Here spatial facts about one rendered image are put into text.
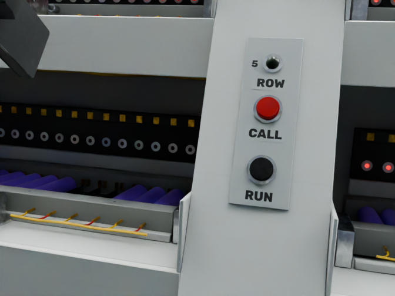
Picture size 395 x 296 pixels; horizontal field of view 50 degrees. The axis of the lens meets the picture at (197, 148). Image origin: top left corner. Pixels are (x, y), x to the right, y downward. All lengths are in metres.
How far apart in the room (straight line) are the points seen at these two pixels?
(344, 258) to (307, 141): 0.09
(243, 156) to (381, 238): 0.13
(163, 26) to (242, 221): 0.16
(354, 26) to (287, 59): 0.05
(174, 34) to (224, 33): 0.04
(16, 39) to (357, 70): 0.22
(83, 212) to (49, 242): 0.04
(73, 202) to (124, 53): 0.13
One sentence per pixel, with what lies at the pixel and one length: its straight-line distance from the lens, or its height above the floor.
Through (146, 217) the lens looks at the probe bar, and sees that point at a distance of 0.35.
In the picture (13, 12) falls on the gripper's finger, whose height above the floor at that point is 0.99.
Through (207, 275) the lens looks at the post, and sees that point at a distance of 0.29.
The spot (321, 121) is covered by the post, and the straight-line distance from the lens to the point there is 0.30.
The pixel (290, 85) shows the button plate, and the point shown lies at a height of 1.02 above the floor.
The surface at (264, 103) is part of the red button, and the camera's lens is 0.30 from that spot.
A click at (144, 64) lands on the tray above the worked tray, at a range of 0.35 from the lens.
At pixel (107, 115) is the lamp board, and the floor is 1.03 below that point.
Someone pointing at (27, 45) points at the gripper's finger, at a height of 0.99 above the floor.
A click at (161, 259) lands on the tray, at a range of 0.32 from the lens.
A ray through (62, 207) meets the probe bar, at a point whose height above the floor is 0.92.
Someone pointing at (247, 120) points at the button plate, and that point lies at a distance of 0.30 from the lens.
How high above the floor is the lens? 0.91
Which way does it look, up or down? 11 degrees up
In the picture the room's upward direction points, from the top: 8 degrees clockwise
